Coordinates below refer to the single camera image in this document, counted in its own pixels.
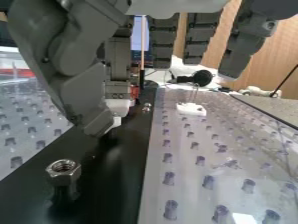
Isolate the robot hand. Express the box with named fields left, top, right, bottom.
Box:
left=6, top=0, right=298, bottom=138

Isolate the large steel nut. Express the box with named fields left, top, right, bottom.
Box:
left=45, top=158, right=83, bottom=187

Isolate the thin stick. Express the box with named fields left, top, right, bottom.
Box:
left=139, top=15, right=148, bottom=99

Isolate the black round device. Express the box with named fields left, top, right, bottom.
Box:
left=176, top=69, right=216, bottom=89

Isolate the small white flat bracket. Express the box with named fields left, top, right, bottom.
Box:
left=176, top=102, right=208, bottom=117

